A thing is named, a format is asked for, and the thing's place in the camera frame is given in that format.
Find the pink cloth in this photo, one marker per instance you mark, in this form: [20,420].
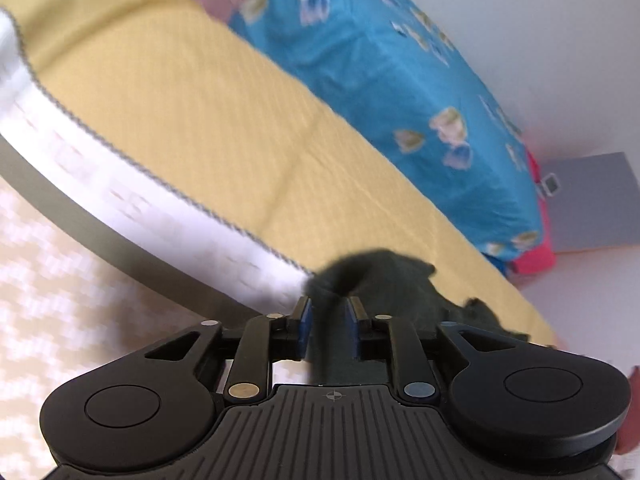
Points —
[631,410]

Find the blue floral bed sheet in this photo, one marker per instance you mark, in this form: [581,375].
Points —
[375,60]

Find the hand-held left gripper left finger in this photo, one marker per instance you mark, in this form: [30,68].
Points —
[304,330]

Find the grey cabinet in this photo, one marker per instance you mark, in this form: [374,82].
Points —
[595,200]

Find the white digital clock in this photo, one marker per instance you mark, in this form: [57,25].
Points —
[551,185]

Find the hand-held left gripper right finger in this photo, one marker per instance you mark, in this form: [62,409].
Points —
[352,327]

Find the dark green knit sweater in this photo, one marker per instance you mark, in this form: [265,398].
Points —
[395,290]

